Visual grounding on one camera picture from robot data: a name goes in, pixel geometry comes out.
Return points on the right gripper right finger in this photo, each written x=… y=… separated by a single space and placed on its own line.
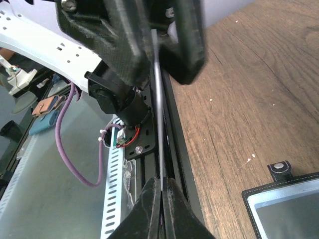
x=180 y=221

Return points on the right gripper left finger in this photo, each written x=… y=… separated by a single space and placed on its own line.
x=143 y=222

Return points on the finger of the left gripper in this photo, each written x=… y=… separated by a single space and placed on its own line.
x=181 y=37
x=116 y=30

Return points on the grey vip card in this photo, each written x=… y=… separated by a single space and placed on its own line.
x=159 y=102

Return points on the black card holder wallet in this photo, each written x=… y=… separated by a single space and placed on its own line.
x=287 y=208

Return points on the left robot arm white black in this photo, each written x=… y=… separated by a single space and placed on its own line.
x=30 y=28

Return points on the brown leather pouch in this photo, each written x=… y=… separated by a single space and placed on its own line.
x=47 y=105

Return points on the teal pouch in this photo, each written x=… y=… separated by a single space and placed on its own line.
x=44 y=122

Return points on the light blue slotted cable duct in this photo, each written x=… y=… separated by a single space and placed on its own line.
x=113 y=188

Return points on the black aluminium front rail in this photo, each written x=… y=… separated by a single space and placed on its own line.
x=176 y=161

